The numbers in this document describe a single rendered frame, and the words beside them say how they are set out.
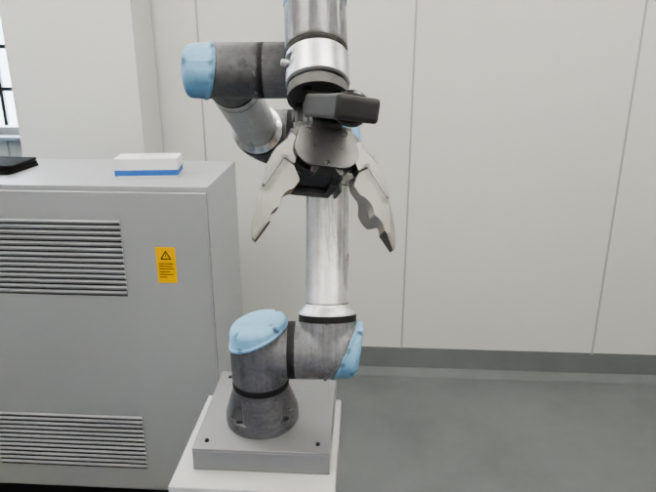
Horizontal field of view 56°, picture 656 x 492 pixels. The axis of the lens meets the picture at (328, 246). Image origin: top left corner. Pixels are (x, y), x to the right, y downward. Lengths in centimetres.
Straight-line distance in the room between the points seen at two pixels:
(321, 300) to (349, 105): 65
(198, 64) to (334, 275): 52
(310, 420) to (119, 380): 148
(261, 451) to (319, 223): 46
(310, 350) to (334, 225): 25
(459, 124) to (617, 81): 84
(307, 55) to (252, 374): 70
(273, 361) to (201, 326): 128
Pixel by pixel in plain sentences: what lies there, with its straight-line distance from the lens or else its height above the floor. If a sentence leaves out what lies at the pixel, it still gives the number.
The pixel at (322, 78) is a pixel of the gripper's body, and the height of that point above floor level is 192.
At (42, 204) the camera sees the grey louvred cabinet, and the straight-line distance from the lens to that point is 251.
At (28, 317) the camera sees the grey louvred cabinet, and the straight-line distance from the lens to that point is 272.
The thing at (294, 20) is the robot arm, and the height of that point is 198.
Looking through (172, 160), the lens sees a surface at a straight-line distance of 246.
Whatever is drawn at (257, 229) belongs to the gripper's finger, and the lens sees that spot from 61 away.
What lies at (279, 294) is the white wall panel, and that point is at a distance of 374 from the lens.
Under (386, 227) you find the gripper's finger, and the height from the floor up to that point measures 177.
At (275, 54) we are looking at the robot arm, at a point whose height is 194.
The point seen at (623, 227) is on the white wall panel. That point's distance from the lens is 384.
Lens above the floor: 196
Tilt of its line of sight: 19 degrees down
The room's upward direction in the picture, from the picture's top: straight up
